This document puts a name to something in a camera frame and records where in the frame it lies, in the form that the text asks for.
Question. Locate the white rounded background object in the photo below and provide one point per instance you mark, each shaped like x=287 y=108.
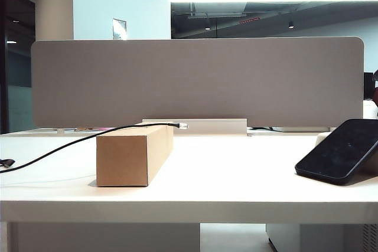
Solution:
x=369 y=109

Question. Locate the black smartphone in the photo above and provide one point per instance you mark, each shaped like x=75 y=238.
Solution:
x=339 y=151

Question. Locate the brown cardboard box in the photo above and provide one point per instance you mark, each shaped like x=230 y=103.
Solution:
x=124 y=160

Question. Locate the red LED sign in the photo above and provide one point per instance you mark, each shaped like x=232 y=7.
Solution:
x=249 y=20

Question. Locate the black background monitor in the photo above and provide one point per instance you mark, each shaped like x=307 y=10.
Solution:
x=367 y=86

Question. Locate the framed wall notice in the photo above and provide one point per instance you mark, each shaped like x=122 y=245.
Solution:
x=119 y=29

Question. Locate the grey fabric desk divider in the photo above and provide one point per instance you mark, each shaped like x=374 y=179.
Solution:
x=195 y=81

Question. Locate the white foam phone stand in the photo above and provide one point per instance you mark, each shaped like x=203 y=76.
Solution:
x=322 y=138

